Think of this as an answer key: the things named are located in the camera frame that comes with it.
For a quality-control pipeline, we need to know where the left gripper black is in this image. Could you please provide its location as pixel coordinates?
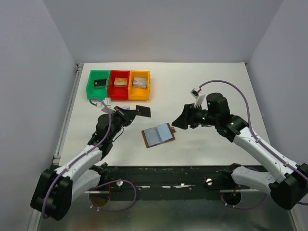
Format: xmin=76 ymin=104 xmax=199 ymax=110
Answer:
xmin=109 ymin=106 xmax=138 ymax=141

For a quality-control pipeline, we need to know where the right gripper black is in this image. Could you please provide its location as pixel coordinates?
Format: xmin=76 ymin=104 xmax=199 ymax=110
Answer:
xmin=171 ymin=102 xmax=218 ymax=129

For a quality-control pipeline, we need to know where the silver VIP card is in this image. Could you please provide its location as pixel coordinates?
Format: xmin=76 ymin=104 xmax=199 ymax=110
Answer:
xmin=119 ymin=105 xmax=130 ymax=110

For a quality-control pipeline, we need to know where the black VIP card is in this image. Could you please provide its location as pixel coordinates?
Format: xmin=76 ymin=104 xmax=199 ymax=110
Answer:
xmin=136 ymin=105 xmax=151 ymax=117

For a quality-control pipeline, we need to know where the brown leather card holder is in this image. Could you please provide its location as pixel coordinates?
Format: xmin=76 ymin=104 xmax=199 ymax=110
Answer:
xmin=141 ymin=123 xmax=176 ymax=148

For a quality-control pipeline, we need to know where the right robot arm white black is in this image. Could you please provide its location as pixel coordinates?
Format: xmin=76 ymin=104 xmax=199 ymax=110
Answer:
xmin=172 ymin=93 xmax=308 ymax=210

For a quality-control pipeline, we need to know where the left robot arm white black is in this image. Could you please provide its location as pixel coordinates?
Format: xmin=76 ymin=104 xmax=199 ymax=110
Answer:
xmin=30 ymin=106 xmax=138 ymax=220

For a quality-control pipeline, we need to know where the tan card stack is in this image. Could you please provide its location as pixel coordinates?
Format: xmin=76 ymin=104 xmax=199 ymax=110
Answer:
xmin=114 ymin=77 xmax=127 ymax=88

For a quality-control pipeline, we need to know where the silver card stack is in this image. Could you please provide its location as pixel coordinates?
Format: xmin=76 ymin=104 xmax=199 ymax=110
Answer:
xmin=132 ymin=77 xmax=147 ymax=89

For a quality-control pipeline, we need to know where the orange plastic bin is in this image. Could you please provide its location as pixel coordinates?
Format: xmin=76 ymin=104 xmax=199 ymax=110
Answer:
xmin=128 ymin=70 xmax=151 ymax=101

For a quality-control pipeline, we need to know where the red plastic bin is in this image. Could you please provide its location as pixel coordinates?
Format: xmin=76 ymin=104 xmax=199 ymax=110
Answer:
xmin=107 ymin=70 xmax=130 ymax=101

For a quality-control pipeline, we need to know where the green plastic bin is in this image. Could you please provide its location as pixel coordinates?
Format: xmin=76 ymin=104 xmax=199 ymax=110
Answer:
xmin=86 ymin=70 xmax=110 ymax=100

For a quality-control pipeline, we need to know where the right white knob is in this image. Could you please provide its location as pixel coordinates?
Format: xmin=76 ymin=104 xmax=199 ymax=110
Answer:
xmin=205 ymin=178 xmax=213 ymax=186

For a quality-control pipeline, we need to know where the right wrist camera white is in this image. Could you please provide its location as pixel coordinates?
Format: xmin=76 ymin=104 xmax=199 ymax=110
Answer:
xmin=191 ymin=87 xmax=205 ymax=108

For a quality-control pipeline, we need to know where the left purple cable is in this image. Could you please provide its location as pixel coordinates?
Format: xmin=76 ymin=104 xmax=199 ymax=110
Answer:
xmin=41 ymin=97 xmax=137 ymax=219

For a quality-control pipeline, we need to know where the purple cable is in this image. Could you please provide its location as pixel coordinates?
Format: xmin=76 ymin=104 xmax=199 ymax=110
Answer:
xmin=196 ymin=80 xmax=308 ymax=209
xmin=41 ymin=97 xmax=137 ymax=219

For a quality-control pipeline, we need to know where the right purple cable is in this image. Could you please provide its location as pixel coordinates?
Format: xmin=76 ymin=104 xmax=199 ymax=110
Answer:
xmin=196 ymin=80 xmax=308 ymax=209

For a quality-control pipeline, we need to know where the aluminium frame rail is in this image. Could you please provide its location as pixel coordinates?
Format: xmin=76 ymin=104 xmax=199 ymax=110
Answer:
xmin=27 ymin=63 xmax=84 ymax=231

